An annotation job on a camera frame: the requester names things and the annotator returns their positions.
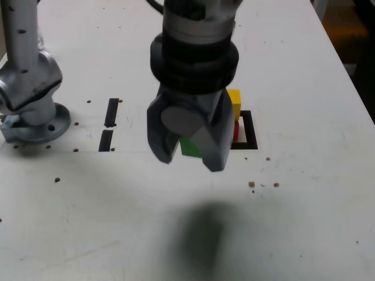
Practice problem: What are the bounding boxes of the yellow cube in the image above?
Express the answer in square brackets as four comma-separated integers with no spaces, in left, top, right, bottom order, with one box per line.
[227,88,242,121]

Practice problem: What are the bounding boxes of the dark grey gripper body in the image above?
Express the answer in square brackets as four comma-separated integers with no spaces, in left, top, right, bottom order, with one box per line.
[156,83,228,118]

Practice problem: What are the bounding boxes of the black tape strip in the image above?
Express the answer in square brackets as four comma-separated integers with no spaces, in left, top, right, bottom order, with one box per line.
[98,98,120,152]

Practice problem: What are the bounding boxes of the black tape square outline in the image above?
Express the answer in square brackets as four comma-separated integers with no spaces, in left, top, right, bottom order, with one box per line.
[230,109,258,150]

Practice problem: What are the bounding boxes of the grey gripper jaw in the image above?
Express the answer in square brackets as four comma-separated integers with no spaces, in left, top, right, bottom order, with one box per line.
[160,87,236,173]

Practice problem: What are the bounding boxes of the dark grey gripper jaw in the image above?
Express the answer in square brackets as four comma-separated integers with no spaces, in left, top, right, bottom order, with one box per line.
[146,93,180,165]

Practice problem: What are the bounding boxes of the green cube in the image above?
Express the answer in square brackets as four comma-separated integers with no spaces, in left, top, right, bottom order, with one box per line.
[178,135,203,158]

